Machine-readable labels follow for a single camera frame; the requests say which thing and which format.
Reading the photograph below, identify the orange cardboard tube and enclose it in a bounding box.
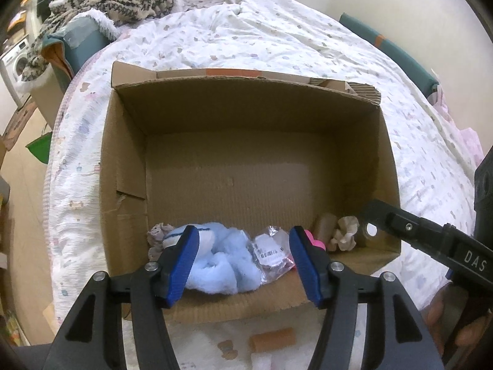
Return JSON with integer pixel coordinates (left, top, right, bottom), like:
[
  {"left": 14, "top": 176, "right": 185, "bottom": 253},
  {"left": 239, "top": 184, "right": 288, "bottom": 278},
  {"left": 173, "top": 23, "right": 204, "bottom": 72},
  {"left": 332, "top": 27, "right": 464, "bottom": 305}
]
[{"left": 248, "top": 327, "right": 296, "bottom": 353}]

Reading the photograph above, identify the brown cardboard tube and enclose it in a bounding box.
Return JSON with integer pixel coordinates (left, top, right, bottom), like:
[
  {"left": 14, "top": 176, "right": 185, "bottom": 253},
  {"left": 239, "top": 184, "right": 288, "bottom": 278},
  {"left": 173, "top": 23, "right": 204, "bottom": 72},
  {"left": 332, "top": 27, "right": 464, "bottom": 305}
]
[{"left": 315, "top": 213, "right": 339, "bottom": 245}]

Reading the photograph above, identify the brown door mat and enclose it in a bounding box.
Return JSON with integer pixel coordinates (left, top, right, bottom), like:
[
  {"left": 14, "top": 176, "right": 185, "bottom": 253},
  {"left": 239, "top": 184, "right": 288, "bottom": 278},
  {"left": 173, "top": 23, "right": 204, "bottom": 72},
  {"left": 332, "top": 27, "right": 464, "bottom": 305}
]
[{"left": 2, "top": 98, "right": 37, "bottom": 151}]

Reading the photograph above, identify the grey small plush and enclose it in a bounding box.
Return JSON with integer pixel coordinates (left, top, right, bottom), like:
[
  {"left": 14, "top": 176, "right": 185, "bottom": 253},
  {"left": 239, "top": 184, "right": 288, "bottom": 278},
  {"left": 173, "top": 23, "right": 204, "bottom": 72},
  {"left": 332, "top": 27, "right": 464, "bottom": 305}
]
[{"left": 146, "top": 222, "right": 176, "bottom": 261}]

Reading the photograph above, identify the cardboard box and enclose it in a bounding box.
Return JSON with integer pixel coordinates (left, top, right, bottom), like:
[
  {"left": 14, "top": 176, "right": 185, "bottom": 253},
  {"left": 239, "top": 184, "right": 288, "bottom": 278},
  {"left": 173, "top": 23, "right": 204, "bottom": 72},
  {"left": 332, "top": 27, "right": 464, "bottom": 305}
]
[{"left": 98, "top": 61, "right": 402, "bottom": 322}]

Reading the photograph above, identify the pink cloth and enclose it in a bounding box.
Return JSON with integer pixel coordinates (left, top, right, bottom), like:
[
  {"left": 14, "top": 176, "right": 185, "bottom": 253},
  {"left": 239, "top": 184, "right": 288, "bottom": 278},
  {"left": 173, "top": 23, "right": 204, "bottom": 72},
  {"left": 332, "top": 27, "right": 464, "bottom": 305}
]
[{"left": 431, "top": 85, "right": 486, "bottom": 170}]

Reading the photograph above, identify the pink rubber toy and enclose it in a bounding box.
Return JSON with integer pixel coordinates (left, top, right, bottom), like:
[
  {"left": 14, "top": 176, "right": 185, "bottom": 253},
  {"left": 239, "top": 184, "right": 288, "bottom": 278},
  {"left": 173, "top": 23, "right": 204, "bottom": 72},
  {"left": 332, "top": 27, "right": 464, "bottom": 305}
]
[{"left": 304, "top": 229, "right": 328, "bottom": 253}]

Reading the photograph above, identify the green dustpan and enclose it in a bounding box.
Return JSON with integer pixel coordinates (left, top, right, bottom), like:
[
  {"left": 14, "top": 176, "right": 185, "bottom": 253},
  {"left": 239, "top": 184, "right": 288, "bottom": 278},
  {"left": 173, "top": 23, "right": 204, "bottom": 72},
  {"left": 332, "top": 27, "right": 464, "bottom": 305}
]
[{"left": 25, "top": 133, "right": 52, "bottom": 164}]

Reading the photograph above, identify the person's right hand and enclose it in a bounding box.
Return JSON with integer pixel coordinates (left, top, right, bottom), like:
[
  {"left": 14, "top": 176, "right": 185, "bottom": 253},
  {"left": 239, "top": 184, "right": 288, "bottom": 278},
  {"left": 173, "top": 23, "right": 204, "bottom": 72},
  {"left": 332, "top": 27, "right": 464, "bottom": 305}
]
[{"left": 424, "top": 287, "right": 490, "bottom": 355}]

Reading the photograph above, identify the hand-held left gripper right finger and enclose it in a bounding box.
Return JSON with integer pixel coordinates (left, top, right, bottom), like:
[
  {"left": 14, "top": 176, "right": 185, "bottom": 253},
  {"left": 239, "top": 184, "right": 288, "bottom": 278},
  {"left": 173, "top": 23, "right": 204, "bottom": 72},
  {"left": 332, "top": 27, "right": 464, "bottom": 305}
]
[{"left": 289, "top": 226, "right": 447, "bottom": 370}]

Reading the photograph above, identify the light blue plush toy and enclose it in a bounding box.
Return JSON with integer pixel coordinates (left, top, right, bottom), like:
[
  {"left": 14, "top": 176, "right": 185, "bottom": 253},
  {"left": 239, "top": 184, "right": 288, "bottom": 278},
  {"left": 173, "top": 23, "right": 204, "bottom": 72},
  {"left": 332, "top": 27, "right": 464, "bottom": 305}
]
[{"left": 162, "top": 221, "right": 263, "bottom": 295}]

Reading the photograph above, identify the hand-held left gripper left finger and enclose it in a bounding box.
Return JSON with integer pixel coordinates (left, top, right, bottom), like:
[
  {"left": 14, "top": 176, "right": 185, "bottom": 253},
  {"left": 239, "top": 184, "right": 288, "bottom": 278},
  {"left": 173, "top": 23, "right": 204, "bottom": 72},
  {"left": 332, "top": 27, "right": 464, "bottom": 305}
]
[{"left": 40, "top": 224, "right": 200, "bottom": 370}]

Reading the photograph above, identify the white washing machine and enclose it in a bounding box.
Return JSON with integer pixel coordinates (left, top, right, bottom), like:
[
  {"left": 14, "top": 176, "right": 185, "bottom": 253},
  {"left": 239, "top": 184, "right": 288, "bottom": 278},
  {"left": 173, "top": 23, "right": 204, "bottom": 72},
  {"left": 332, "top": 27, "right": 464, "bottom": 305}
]
[{"left": 0, "top": 39, "right": 31, "bottom": 105}]

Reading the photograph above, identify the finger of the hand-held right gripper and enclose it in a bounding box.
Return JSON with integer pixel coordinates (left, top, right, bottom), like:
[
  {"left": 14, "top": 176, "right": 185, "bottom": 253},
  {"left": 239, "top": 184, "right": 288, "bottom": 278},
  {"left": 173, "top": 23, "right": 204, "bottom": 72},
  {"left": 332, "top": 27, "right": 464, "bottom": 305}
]
[{"left": 360, "top": 199, "right": 490, "bottom": 278}]

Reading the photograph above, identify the clear plastic bag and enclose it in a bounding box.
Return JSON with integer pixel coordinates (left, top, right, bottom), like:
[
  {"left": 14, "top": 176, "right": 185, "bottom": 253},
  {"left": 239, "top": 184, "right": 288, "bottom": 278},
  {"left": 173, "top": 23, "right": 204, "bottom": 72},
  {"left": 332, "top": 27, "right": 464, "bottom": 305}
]
[{"left": 250, "top": 227, "right": 297, "bottom": 284}]

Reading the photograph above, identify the teal headboard cushion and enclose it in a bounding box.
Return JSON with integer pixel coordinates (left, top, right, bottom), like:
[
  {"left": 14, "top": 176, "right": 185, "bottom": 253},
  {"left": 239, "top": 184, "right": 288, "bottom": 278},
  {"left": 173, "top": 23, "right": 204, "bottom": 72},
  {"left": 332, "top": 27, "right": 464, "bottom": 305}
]
[{"left": 339, "top": 12, "right": 440, "bottom": 95}]

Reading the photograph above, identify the beige fabric scrunchie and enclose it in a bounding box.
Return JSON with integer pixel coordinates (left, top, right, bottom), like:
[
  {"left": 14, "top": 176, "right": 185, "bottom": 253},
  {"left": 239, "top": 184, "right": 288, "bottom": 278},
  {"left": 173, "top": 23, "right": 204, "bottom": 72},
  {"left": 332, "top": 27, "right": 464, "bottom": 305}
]
[{"left": 328, "top": 216, "right": 361, "bottom": 252}]

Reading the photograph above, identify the white printed bed quilt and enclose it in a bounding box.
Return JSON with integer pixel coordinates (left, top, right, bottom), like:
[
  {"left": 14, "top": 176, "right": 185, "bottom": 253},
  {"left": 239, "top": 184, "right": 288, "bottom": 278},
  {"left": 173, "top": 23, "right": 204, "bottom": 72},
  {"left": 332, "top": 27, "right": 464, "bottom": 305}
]
[{"left": 44, "top": 0, "right": 484, "bottom": 370}]

